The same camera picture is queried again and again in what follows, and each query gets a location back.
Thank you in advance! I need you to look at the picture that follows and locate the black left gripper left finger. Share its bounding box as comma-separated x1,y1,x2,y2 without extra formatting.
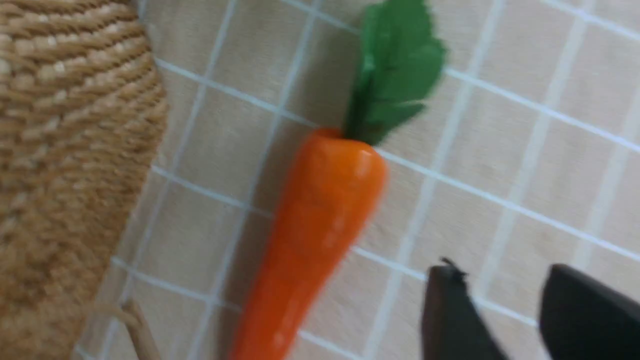
421,257,508,360

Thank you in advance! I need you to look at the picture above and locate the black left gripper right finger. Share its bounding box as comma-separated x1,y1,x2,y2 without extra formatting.
539,263,640,360

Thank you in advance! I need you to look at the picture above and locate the orange carrot with green leaves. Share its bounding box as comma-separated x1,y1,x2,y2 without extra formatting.
228,0,448,360

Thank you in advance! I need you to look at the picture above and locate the beige grid tablecloth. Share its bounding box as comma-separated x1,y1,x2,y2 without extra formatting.
98,0,640,360

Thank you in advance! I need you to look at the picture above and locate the woven wicker basket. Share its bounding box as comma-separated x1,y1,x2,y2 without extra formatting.
0,0,169,360

